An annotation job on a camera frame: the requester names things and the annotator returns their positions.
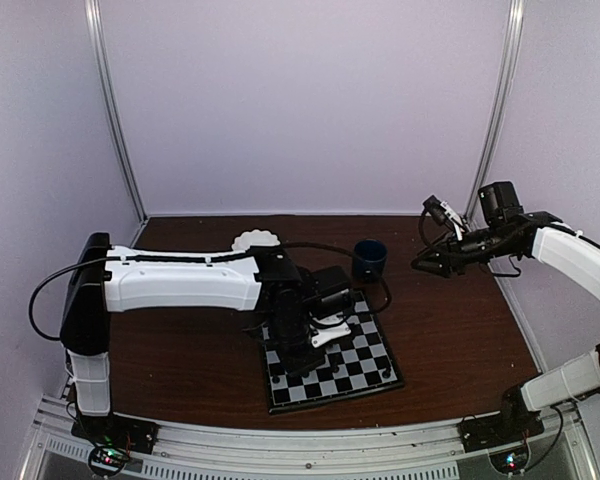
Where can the left green led circuit board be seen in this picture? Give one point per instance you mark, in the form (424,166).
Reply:
(107,458)

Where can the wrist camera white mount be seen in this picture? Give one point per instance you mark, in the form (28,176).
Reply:
(444,215)
(322,336)

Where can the white scalloped ceramic bowl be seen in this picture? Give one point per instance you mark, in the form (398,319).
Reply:
(254,238)

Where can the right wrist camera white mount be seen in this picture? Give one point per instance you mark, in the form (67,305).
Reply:
(444,215)

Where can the left aluminium corner post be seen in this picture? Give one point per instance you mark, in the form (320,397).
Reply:
(97,37)

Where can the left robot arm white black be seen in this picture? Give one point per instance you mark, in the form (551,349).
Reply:
(303,310)

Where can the aluminium corner post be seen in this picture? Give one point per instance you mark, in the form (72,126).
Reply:
(97,37)
(509,59)

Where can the right green led circuit board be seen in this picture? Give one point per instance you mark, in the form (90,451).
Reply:
(509,462)

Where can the right aluminium corner post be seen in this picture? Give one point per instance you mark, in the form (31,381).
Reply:
(509,59)

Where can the dark blue ceramic mug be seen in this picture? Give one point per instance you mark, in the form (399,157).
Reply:
(369,260)

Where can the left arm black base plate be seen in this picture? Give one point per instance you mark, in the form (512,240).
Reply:
(123,433)

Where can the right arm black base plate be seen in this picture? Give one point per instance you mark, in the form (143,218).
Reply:
(478,433)

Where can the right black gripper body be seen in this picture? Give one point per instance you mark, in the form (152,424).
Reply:
(460,261)

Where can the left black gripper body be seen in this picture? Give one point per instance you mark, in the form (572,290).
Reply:
(285,338)

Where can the green led circuit board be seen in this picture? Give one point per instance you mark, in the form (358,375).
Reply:
(509,462)
(107,458)

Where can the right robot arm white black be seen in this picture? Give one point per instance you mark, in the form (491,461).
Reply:
(510,231)

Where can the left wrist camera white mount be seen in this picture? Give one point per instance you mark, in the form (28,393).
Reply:
(322,336)

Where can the aluminium front rail frame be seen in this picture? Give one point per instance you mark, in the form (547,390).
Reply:
(419,451)

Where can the folding black silver chessboard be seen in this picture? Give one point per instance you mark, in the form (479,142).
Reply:
(362,356)

